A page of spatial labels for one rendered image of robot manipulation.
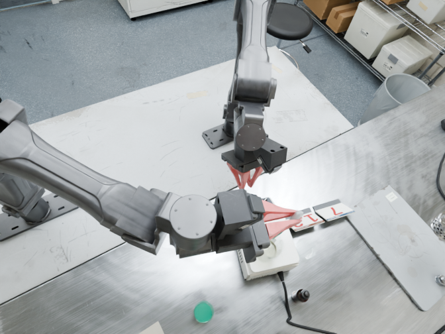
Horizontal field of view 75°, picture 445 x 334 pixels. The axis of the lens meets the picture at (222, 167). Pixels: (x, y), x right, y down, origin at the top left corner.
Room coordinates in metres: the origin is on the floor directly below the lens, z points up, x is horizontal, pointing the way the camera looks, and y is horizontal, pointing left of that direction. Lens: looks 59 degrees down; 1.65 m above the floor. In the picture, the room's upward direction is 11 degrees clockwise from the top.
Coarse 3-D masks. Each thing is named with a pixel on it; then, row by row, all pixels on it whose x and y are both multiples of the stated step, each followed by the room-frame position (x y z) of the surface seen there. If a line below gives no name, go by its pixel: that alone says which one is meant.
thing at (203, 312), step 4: (200, 304) 0.07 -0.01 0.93; (204, 304) 0.07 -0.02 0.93; (196, 308) 0.06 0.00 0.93; (200, 308) 0.06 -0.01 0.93; (204, 308) 0.06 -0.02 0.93; (208, 308) 0.06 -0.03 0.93; (196, 312) 0.05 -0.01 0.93; (200, 312) 0.05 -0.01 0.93; (204, 312) 0.05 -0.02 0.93; (208, 312) 0.05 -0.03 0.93; (196, 316) 0.04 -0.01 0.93; (200, 316) 0.04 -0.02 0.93; (204, 316) 0.05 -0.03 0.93; (208, 316) 0.05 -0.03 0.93; (200, 320) 0.04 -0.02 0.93; (204, 320) 0.04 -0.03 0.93; (208, 320) 0.04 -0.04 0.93
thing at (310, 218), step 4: (304, 216) 0.34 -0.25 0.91; (308, 216) 0.34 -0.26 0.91; (312, 216) 0.34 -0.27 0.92; (316, 216) 0.34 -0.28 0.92; (304, 220) 0.32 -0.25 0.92; (308, 220) 0.32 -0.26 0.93; (312, 220) 0.32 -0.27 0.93; (316, 220) 0.33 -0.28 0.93; (320, 220) 0.33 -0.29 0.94; (300, 224) 0.31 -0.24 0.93; (304, 224) 0.31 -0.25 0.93; (308, 224) 0.31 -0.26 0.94; (296, 228) 0.29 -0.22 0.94
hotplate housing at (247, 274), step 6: (270, 198) 0.37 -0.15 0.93; (240, 252) 0.19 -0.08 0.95; (240, 258) 0.18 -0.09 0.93; (240, 264) 0.17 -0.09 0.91; (246, 264) 0.16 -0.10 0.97; (294, 264) 0.19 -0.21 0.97; (246, 270) 0.15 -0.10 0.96; (270, 270) 0.16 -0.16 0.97; (276, 270) 0.17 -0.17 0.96; (282, 270) 0.17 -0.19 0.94; (246, 276) 0.14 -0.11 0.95; (252, 276) 0.14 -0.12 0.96; (258, 276) 0.15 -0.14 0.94; (282, 276) 0.16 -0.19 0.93
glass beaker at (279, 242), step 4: (280, 236) 0.21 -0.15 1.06; (272, 240) 0.22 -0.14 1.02; (276, 240) 0.21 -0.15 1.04; (280, 240) 0.21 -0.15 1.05; (276, 244) 0.21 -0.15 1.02; (280, 244) 0.20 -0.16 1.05; (280, 248) 0.19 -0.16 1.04; (280, 252) 0.18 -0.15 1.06; (260, 256) 0.17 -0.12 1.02; (264, 256) 0.17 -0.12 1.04; (268, 256) 0.17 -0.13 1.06; (276, 256) 0.17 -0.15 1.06; (260, 260) 0.17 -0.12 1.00; (264, 260) 0.17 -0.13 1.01; (268, 260) 0.17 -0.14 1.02
